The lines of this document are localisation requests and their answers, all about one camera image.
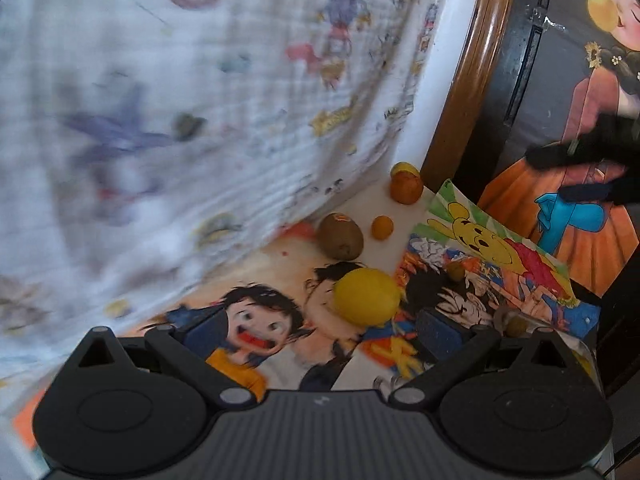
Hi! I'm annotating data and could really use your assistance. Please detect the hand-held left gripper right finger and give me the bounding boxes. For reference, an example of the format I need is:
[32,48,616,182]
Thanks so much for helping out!
[387,308,583,407]

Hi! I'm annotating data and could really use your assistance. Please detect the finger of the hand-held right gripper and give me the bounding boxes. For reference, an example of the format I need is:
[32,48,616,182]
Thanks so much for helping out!
[559,175,640,206]
[525,114,640,171]

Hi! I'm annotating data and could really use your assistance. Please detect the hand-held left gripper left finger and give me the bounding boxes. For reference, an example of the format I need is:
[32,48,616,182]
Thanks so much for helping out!
[64,307,258,407]

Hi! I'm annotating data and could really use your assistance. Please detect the yellow lemon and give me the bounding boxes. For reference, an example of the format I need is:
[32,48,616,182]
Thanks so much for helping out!
[333,268,402,326]

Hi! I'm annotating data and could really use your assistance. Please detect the brown kiwi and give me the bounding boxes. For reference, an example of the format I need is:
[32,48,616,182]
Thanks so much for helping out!
[317,212,365,261]

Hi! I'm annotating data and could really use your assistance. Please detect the spiky haired fighters drawing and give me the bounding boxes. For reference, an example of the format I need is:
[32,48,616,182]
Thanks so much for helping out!
[350,232,601,386]

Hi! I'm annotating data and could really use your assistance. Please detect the cartoon boys drawing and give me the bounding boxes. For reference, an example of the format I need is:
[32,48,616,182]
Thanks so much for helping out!
[15,220,406,406]

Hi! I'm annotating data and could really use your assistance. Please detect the dark door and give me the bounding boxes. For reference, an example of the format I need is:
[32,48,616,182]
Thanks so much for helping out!
[472,0,640,391]

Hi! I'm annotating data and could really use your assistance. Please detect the yellow bear drawing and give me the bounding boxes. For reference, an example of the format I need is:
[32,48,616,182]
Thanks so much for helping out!
[425,178,573,286]

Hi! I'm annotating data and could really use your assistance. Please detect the orange-brown round fruit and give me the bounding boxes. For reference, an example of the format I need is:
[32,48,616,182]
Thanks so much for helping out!
[390,172,424,206]

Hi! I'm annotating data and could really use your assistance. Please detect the printed white blanket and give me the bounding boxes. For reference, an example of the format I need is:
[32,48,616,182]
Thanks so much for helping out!
[0,0,458,396]

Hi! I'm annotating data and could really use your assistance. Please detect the wall poster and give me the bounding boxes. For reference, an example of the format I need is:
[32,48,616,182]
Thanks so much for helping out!
[477,0,640,298]

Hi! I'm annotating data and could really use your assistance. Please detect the wooden door frame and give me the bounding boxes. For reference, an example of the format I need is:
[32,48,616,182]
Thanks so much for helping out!
[420,0,522,188]

